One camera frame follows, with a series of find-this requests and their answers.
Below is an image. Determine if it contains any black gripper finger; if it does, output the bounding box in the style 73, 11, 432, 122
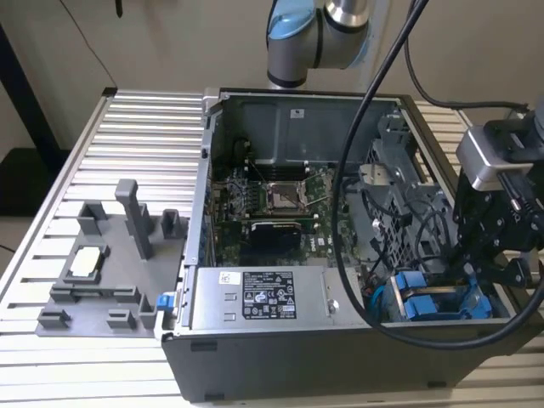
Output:
487, 253, 533, 291
428, 236, 485, 287

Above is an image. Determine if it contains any hard disk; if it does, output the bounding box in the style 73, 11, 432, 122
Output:
388, 270, 490, 303

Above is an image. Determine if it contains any grey metal disk bay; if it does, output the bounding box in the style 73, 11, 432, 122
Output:
359, 110, 512, 325

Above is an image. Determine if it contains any black RAM slot bank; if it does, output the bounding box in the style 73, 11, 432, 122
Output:
248, 160, 312, 180

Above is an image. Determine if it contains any blue plastic bay carrier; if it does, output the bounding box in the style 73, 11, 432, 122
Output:
403, 297, 495, 321

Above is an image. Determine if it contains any green motherboard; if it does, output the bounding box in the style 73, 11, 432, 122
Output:
210, 166, 363, 269

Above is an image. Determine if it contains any metal socket cover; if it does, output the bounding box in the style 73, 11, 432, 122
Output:
282, 172, 331, 210

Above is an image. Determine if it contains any black graphics card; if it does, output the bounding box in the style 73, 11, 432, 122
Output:
241, 216, 320, 257

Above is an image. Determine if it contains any CPU socket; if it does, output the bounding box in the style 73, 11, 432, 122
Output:
263, 181, 308, 212

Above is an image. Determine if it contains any dark grey PC case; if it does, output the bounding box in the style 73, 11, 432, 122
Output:
161, 87, 544, 405

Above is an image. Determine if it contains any thin metal locking lever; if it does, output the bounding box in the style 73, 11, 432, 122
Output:
247, 159, 269, 187

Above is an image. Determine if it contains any silver power supply unit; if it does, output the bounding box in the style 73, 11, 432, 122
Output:
189, 266, 369, 331

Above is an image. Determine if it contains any grey parts rack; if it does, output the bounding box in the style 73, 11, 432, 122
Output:
37, 178, 190, 339

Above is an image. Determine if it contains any silver CPU chip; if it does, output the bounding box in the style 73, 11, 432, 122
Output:
70, 246, 104, 277

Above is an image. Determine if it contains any black floor box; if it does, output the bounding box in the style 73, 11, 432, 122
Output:
0, 147, 72, 218

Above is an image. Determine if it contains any black disk power wire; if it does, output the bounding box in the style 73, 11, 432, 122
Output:
368, 186, 454, 277

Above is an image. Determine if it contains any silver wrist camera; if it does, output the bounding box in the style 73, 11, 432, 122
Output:
454, 126, 533, 193

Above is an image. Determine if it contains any blue data wire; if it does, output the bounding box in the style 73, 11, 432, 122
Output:
365, 280, 387, 316

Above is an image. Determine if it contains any black camera cable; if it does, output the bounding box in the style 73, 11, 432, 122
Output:
402, 0, 530, 112

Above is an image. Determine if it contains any long black robot cable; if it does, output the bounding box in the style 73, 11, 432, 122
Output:
330, 0, 544, 350

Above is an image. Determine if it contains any thin black wall wire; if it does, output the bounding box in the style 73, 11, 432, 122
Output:
58, 0, 118, 89

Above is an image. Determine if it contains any black desk frame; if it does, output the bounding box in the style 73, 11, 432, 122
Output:
0, 23, 59, 171

